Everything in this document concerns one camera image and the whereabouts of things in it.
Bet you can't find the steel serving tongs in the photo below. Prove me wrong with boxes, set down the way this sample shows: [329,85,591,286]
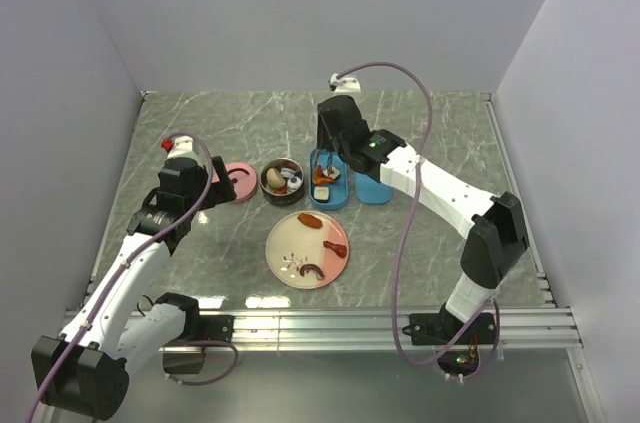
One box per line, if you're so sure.
[312,148,334,173]

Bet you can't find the sushi roll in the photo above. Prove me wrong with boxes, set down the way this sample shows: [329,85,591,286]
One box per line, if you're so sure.
[324,166,341,181]
[313,186,330,202]

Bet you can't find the beige round bun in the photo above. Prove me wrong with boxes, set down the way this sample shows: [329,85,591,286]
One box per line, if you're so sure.
[266,167,286,190]

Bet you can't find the orange fried shrimp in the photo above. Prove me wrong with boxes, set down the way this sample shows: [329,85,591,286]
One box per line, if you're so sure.
[312,165,335,186]

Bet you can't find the white round rice cake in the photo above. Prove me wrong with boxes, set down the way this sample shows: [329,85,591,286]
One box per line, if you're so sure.
[280,167,296,178]

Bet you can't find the red chicken drumstick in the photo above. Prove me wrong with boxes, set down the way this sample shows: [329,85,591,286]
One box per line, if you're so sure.
[323,240,348,258]

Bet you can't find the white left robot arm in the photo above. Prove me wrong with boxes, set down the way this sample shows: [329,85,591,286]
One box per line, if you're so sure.
[31,152,236,421]

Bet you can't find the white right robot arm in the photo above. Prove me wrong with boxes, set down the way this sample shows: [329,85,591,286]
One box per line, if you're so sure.
[317,95,529,343]

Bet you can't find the blue lunch box base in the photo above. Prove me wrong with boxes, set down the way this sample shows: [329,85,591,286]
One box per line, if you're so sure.
[309,149,349,211]

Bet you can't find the blue lunch box lid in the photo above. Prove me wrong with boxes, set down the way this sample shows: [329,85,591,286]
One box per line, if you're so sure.
[354,173,393,205]

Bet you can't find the pink round lid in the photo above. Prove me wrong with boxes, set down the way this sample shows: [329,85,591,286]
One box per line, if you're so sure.
[225,162,259,204]

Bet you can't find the round steel bowl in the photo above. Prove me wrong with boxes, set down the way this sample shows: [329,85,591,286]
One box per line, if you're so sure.
[259,158,306,207]

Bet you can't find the pink and cream plate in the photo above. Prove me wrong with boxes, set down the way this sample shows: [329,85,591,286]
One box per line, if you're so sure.
[265,210,351,290]

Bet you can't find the orange fried nugget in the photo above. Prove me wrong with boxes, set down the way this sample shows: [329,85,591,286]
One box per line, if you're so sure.
[297,213,323,229]

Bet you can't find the dark red octopus sausage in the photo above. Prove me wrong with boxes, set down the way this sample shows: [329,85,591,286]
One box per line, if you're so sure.
[298,263,325,281]

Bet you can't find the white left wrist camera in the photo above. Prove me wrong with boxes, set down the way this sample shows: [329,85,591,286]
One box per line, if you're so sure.
[161,136,199,161]

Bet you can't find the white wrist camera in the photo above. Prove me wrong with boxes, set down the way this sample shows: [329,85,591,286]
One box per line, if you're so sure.
[329,73,361,95]
[161,136,199,161]

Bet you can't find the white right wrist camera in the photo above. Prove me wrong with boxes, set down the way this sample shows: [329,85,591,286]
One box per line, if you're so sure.
[329,73,361,95]

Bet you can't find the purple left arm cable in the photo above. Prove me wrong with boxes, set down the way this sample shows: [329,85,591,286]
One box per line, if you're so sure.
[22,131,214,423]

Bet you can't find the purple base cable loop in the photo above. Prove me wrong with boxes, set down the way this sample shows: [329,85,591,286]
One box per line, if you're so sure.
[167,338,242,387]

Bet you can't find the aluminium front rail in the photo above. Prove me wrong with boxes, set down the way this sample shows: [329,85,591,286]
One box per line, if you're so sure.
[49,306,584,354]

